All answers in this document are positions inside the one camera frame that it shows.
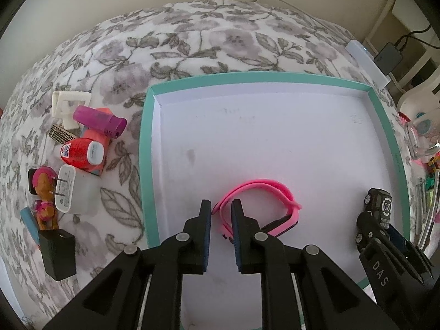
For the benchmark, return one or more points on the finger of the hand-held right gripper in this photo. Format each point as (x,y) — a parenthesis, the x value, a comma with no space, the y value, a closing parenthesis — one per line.
(400,239)
(367,230)

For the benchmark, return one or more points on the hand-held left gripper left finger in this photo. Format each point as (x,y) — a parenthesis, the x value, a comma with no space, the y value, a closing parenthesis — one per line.
(205,237)

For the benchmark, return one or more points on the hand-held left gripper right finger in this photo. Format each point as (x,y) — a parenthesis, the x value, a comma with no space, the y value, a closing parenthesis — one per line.
(236,237)

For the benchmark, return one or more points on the black toy car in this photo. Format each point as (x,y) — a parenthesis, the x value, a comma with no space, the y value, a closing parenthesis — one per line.
(383,206)

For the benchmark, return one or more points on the pink watch band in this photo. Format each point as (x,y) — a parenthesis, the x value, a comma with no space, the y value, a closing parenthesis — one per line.
(264,181)

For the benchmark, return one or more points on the teal and white cardboard box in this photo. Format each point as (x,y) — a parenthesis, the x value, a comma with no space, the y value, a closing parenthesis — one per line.
(275,144)

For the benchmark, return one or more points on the brown toy dog pink hat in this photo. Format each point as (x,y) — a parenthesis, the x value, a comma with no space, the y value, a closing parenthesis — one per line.
(43,187)

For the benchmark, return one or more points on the clear glass cup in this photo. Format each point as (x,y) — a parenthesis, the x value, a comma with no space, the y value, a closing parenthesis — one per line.
(417,144)

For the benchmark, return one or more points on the white plug charger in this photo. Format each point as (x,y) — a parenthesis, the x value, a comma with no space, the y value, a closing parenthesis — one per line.
(82,192)

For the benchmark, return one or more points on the black charger block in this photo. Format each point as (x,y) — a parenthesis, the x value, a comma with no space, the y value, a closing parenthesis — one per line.
(56,254)

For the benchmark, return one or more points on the red bottle with white cap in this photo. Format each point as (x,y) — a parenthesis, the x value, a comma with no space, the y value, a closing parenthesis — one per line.
(74,153)

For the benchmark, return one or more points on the purple lighter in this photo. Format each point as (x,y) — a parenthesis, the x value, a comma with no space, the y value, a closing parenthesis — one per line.
(96,118)

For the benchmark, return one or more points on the white oblong device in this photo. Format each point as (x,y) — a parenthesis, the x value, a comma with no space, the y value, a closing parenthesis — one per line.
(364,58)

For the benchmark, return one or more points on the black power adapter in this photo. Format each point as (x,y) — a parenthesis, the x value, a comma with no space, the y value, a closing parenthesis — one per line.
(388,58)

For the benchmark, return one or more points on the gold patterned lighter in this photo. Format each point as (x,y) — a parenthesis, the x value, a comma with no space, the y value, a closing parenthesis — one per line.
(62,134)

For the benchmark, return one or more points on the white plastic clip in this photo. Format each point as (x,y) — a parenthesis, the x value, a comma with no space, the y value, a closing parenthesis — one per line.
(70,120)

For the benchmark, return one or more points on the small black block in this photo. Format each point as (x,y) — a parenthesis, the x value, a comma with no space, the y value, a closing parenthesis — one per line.
(31,182)

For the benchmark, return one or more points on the floral grey and white blanket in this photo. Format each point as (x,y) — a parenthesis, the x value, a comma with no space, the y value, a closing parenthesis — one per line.
(206,41)

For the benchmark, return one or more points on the white shelf unit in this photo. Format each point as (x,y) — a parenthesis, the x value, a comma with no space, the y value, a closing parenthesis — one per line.
(405,10)

